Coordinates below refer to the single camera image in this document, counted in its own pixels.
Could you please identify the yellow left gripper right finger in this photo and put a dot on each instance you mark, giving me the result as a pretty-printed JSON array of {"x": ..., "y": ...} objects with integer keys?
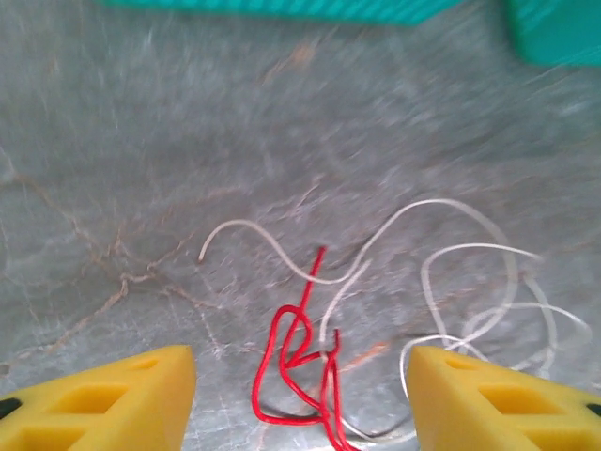
[{"x": 507, "y": 413}]

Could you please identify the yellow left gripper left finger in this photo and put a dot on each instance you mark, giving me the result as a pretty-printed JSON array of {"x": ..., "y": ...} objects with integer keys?
[{"x": 94, "y": 413}]

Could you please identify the teal perforated plastic basket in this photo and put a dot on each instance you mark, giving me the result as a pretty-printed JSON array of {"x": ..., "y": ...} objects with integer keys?
[
  {"x": 282, "y": 9},
  {"x": 559, "y": 33}
]

